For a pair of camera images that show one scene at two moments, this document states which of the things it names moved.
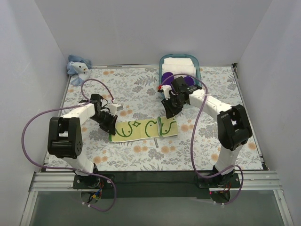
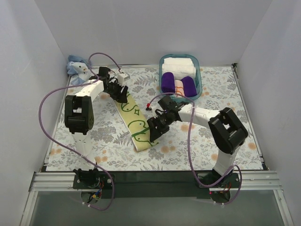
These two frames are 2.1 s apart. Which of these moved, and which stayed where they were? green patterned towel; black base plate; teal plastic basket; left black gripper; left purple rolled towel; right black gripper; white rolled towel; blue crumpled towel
Moved: left black gripper; right black gripper; green patterned towel
Stayed: blue crumpled towel; white rolled towel; teal plastic basket; black base plate; left purple rolled towel
